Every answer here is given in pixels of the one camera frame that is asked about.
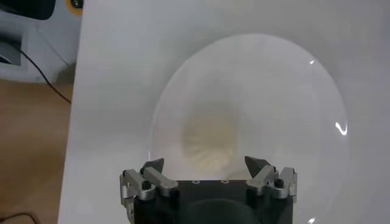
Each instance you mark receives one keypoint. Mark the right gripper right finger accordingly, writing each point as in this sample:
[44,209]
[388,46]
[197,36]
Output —
[263,176]

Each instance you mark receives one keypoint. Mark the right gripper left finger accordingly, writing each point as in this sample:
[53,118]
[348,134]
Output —
[155,178]

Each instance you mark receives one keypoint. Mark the white steamed baozi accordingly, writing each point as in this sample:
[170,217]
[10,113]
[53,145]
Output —
[210,143]

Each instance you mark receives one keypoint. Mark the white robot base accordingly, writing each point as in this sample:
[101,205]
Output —
[45,45]

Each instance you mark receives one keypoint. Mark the white round plate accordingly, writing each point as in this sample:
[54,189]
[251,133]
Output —
[274,91]

